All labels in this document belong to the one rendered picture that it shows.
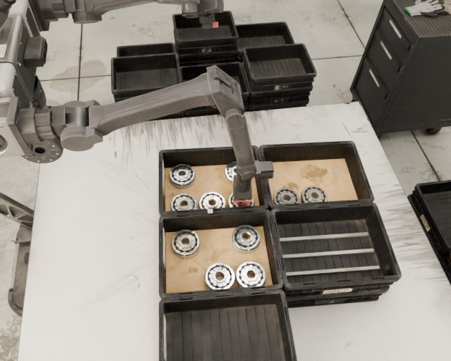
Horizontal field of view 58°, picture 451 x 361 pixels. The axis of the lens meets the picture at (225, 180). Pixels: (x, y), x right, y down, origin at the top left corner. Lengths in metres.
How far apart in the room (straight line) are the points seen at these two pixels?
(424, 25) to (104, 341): 2.27
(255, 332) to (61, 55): 2.90
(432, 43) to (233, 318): 1.83
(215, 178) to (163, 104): 0.75
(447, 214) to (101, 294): 1.88
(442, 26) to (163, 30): 2.23
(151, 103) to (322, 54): 2.85
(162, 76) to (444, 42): 1.60
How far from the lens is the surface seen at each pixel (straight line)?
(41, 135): 1.06
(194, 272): 1.48
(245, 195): 1.48
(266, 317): 1.44
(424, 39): 2.54
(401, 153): 3.13
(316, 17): 4.16
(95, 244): 1.72
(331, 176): 1.76
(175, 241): 1.50
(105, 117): 1.02
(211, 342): 1.40
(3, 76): 1.12
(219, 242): 1.52
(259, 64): 2.73
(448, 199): 2.66
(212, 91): 0.94
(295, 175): 1.72
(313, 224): 1.61
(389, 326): 1.68
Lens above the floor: 2.19
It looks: 55 degrees down
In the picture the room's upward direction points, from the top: 4 degrees clockwise
